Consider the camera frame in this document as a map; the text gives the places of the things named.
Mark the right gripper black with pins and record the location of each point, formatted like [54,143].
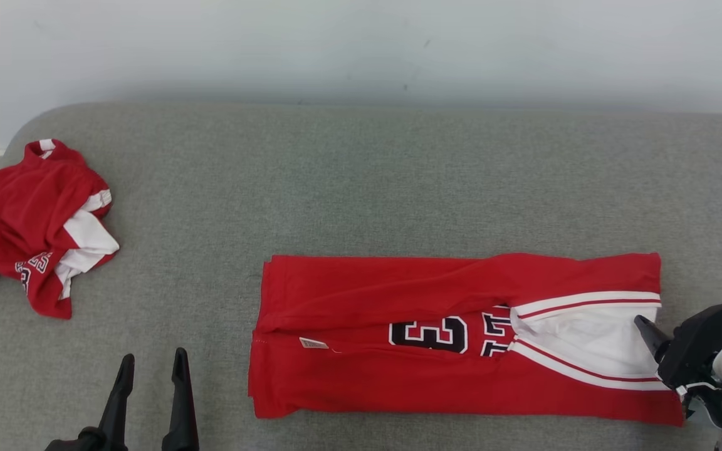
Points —
[699,344]

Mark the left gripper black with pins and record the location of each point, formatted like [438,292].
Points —
[88,440]

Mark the red basketball shorts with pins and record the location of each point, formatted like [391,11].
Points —
[16,213]

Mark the red basketball jersey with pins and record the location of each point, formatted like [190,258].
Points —
[398,388]

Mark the grey fabric mat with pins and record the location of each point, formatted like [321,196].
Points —
[361,181]

